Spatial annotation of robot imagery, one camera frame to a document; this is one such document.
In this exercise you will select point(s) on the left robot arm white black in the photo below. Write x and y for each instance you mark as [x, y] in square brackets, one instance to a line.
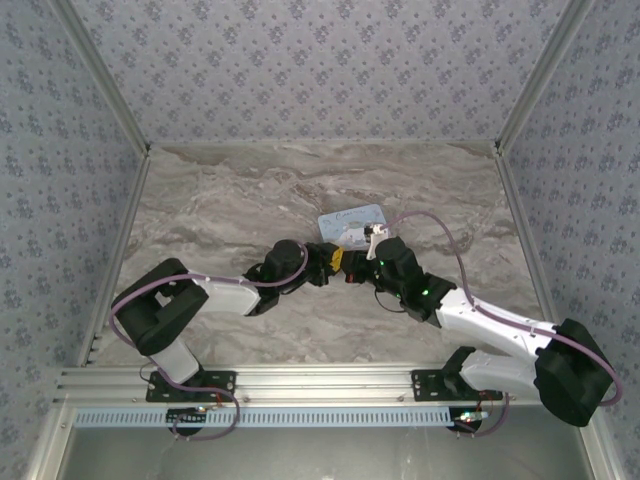
[225, 295]

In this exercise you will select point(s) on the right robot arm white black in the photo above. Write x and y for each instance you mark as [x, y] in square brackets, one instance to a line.
[490, 325]

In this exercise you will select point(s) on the pastel bunny print tin box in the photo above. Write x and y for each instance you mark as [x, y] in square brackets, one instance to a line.
[342, 225]

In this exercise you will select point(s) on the small black circuit board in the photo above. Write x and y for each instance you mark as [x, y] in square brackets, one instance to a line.
[187, 416]
[470, 419]

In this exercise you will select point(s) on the grey metal panel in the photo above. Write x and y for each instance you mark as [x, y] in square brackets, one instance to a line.
[320, 455]

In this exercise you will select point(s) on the aluminium frame front rail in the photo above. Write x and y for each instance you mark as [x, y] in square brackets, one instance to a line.
[320, 382]

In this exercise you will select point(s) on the aluminium frame side rail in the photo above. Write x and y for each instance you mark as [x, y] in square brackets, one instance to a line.
[117, 250]
[525, 235]

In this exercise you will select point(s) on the aluminium frame corner post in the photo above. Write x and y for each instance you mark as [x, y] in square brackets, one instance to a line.
[545, 75]
[105, 80]

